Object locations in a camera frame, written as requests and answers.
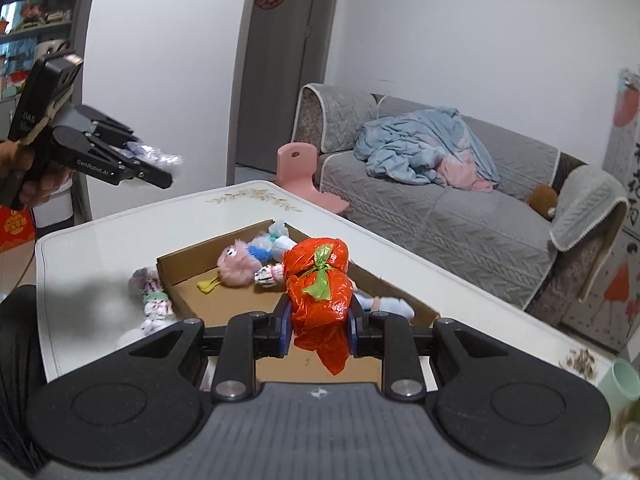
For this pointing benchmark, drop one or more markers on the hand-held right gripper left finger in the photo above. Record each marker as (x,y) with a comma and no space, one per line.
(286,332)

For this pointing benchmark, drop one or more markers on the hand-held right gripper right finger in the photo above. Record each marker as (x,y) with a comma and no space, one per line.
(354,332)

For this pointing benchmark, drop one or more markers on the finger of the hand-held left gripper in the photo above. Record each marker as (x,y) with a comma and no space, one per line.
(112,127)
(130,170)

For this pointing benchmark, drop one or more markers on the bubble-wrapped pastel sock bundle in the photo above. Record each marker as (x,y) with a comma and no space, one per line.
(157,157)

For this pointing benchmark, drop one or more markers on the orange plastic bag green tie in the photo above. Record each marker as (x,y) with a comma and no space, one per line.
(320,295)

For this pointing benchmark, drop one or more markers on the cardboard box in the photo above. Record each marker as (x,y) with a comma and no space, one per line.
(235,305)

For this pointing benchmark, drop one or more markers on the person's left hand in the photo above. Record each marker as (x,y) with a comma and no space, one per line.
(52,185)

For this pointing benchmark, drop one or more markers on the white blue sock bundle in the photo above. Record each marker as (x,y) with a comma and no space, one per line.
(390,305)

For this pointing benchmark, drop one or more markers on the white black-print sock bundle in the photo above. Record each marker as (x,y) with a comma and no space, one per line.
(267,275)

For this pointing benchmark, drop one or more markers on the white sock bundle bubble wrap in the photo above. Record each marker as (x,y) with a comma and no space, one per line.
(284,250)

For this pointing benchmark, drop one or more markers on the pink fluffy toy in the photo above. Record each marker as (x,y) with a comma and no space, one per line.
(237,265)

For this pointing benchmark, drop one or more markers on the blue knit sock bundle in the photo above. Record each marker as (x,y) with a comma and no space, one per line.
(261,252)

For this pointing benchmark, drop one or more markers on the white bin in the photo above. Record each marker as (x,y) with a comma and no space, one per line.
(55,210)

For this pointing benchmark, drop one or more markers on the grey shelf unit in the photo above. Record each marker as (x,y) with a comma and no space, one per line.
(35,10)

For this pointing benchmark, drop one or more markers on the red box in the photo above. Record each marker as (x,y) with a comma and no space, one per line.
(15,230)

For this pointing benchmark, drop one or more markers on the grey sofa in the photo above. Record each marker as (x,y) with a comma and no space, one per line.
(450,230)

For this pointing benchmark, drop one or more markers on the pink plastic stool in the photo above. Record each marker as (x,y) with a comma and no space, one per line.
(300,165)

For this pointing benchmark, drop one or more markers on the grey door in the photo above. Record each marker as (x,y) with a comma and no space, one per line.
(280,85)

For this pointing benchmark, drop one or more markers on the light blue blanket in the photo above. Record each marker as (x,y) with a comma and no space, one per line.
(415,145)

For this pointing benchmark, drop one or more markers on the person's dark clothing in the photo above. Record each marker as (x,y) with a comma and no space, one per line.
(20,370)

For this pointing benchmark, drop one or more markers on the brown plush toy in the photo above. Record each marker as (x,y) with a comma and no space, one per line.
(542,200)

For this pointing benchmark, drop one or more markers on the pile of seed shells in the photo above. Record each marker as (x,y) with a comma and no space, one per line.
(582,362)

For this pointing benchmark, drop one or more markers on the grey armrest cover cloth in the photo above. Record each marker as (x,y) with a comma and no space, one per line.
(590,205)

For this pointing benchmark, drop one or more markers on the green cup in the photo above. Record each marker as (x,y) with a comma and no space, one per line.
(622,385)

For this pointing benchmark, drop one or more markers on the clear plastic cup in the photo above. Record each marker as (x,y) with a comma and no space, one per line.
(632,440)

